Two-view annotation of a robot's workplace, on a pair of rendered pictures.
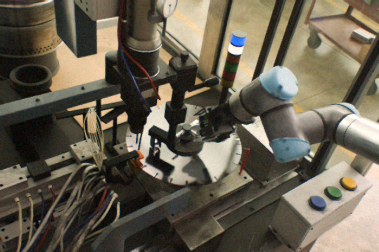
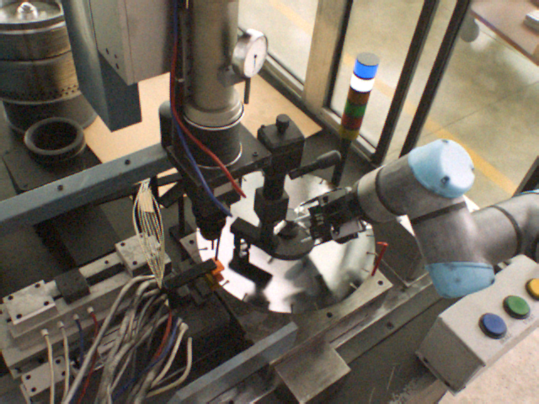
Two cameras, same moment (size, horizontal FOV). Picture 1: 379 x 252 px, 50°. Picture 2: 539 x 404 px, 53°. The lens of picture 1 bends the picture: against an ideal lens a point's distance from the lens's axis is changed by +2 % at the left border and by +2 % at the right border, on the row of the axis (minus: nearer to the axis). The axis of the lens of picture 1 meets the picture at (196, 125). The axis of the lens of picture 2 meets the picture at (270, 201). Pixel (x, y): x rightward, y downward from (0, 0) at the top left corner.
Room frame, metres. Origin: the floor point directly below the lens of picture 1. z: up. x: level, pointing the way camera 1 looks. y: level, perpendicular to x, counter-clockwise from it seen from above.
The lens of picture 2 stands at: (0.21, 0.03, 1.73)
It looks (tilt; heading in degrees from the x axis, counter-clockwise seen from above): 48 degrees down; 3
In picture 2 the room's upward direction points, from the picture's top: 8 degrees clockwise
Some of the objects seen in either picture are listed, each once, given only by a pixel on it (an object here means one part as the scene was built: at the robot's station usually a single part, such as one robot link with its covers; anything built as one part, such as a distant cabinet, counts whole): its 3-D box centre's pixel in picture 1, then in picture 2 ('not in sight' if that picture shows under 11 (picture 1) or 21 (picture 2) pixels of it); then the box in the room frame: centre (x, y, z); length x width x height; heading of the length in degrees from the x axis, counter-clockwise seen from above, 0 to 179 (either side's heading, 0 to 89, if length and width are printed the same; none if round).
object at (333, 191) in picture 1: (333, 193); (516, 307); (0.80, -0.42, 0.90); 0.04 x 0.04 x 0.02
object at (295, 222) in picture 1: (320, 205); (493, 321); (0.81, -0.41, 0.82); 0.28 x 0.11 x 0.15; 134
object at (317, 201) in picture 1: (317, 203); (493, 326); (0.75, -0.37, 0.90); 0.04 x 0.04 x 0.02
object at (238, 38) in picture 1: (238, 38); (366, 65); (1.12, -0.07, 1.14); 0.05 x 0.04 x 0.03; 44
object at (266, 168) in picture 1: (269, 145); (415, 224); (1.02, -0.26, 0.82); 0.18 x 0.18 x 0.15; 44
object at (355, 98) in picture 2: (233, 55); (359, 92); (1.12, -0.07, 1.08); 0.05 x 0.04 x 0.03; 44
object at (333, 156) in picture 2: (199, 80); (307, 158); (0.77, 0.01, 1.21); 0.08 x 0.06 x 0.03; 134
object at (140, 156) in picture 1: (123, 165); (194, 282); (0.70, 0.16, 0.95); 0.10 x 0.03 x 0.07; 134
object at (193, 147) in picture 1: (185, 136); (287, 229); (0.83, 0.02, 0.96); 0.11 x 0.11 x 0.03
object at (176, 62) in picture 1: (179, 89); (275, 171); (0.76, 0.06, 1.17); 0.06 x 0.05 x 0.20; 125
